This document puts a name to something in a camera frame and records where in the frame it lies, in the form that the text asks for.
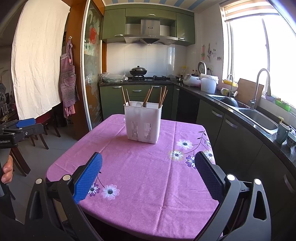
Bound green tray on windowsill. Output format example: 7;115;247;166
275;98;291;112

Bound small steel faucet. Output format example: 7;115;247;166
227;73;233;97

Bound black wok with lid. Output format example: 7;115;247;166
129;65;147;77

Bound sliding glass door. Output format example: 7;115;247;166
80;1;103;131

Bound white plastic bucket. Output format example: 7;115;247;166
200;74;219;94

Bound teal ceramic mug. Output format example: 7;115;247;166
276;122;290;145

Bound purple floral tablecloth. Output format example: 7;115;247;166
46;114;218;240

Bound white rice cooker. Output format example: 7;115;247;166
183;61;207;88

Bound steel range hood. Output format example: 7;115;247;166
125;18;178;45

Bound plastic bag on counter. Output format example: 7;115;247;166
101;72;128;83

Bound wooden chair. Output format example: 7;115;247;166
10;110;61;176

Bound green upper cabinets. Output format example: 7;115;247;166
102;3;195;46

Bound gas stove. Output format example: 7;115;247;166
128;75;170;82

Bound wooden cutting board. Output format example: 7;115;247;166
235;78;264;108

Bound steel double sink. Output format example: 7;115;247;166
207;94;278;135

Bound person's left hand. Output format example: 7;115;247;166
1;155;13;184

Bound green cabinets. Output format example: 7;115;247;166
102;3;195;46
99;83;180;121

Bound black pot in sink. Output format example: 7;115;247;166
220;96;239;108

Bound white plastic utensil holder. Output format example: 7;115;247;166
124;101;162;144

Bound single wooden chopstick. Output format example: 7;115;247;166
158;87;162;108

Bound white hanging cloth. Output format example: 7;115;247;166
11;1;70;120

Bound purple checked apron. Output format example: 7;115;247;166
59;37;79;118

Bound small black saucepan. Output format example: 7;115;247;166
175;75;184;82

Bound tall steel kitchen faucet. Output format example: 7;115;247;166
249;68;272;110

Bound dark curved lower cabinets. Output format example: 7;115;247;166
172;84;295;240

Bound green lower cabinets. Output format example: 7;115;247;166
99;83;180;121

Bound wooden chopstick pair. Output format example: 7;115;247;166
159;86;167;108

